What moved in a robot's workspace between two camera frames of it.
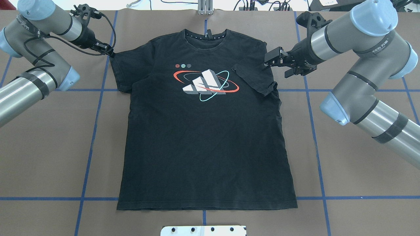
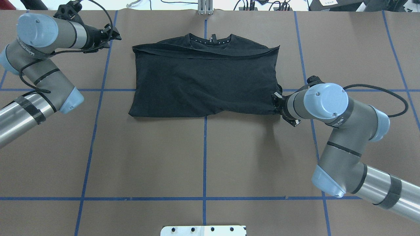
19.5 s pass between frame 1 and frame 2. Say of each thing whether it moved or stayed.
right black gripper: moved
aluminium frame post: stayed
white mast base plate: stayed
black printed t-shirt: moved
